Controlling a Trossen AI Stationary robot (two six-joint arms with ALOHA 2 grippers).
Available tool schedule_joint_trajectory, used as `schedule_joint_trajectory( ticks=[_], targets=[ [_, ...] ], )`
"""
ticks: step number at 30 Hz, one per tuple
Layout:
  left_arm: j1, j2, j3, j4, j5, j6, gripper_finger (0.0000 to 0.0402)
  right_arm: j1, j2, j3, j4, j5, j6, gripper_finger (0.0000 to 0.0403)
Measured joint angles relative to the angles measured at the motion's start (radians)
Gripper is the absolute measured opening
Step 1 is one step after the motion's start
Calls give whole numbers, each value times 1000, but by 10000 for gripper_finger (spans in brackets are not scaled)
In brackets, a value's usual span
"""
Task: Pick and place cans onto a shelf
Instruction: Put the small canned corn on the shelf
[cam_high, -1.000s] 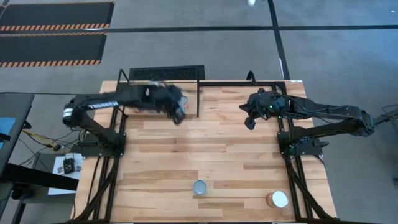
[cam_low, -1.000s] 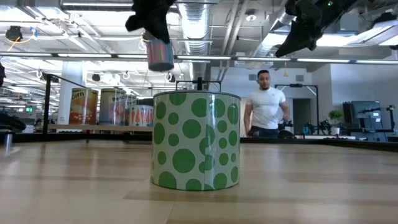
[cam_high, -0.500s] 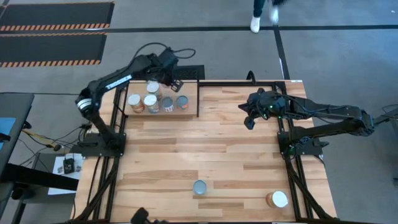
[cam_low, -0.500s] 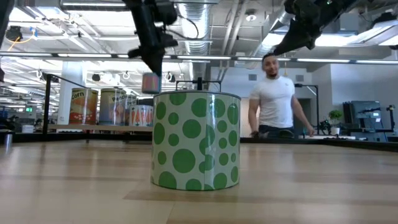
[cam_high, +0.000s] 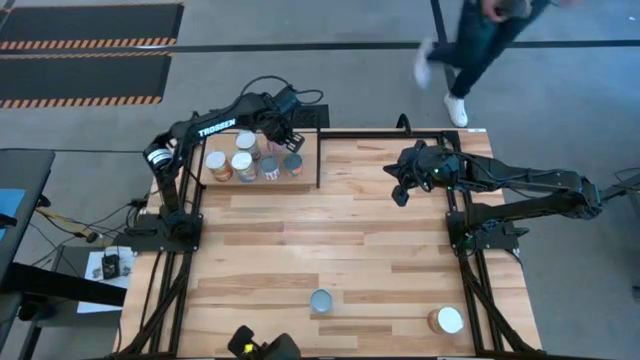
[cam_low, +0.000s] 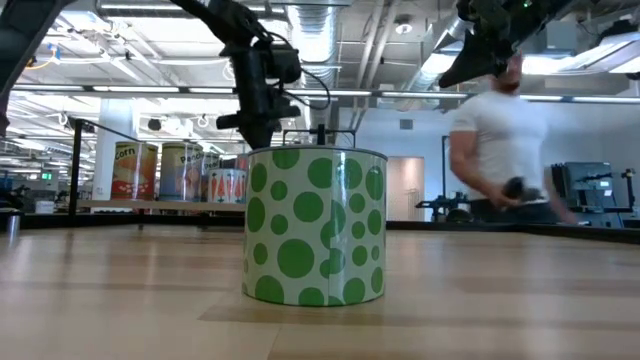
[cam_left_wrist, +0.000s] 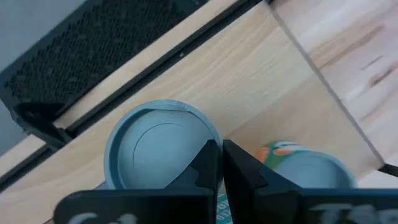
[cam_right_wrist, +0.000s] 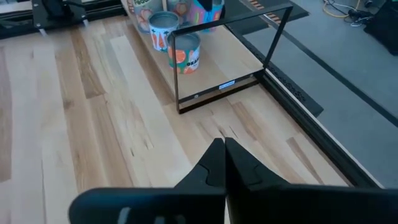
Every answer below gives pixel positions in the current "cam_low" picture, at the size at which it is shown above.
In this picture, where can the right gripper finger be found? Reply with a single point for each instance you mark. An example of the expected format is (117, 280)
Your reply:
(475, 62)

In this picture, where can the smooth silver ventilation duct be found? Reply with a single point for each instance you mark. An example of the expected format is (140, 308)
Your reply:
(432, 65)

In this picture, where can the cream label can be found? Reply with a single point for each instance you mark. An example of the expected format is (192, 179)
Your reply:
(211, 161)

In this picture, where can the person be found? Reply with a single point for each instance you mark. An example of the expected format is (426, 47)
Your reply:
(505, 135)

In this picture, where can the grey ceiling air unit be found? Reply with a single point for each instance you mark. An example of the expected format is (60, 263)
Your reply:
(560, 37)

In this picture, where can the black background robot station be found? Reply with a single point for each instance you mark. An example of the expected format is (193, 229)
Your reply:
(435, 204)

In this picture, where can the white column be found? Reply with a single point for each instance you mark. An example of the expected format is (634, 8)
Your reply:
(102, 150)

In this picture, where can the black round ceiling speaker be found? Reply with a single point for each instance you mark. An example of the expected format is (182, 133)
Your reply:
(154, 124)

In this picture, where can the ceiling smoke detector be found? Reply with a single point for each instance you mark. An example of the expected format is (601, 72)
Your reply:
(403, 27)

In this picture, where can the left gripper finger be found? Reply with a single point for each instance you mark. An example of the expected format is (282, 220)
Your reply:
(257, 137)

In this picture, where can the grey machine with monitor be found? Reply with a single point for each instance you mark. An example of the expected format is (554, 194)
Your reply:
(592, 187)

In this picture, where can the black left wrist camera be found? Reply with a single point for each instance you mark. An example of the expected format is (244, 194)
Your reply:
(285, 62)

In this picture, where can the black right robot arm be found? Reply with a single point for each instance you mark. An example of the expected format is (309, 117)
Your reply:
(560, 12)

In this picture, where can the green dotted white can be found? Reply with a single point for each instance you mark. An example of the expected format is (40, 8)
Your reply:
(315, 225)

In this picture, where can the corn label orange can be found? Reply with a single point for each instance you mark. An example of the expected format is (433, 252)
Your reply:
(134, 170)

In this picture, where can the dark handheld object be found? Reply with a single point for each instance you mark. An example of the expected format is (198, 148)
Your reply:
(517, 189)

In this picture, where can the black T-shaped stand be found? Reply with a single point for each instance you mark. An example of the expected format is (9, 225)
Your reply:
(320, 134)

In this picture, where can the grey wall vent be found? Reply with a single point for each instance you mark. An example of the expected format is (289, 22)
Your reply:
(406, 124)

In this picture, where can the carrot label red white can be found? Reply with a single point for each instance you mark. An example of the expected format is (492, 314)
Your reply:
(226, 187)

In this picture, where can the long ceiling light rail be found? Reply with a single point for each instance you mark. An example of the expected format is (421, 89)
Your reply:
(140, 89)

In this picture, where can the beige door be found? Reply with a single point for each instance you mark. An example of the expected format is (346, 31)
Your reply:
(406, 190)

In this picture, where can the corrugated silver ventilation duct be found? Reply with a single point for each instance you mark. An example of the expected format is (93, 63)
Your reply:
(315, 35)

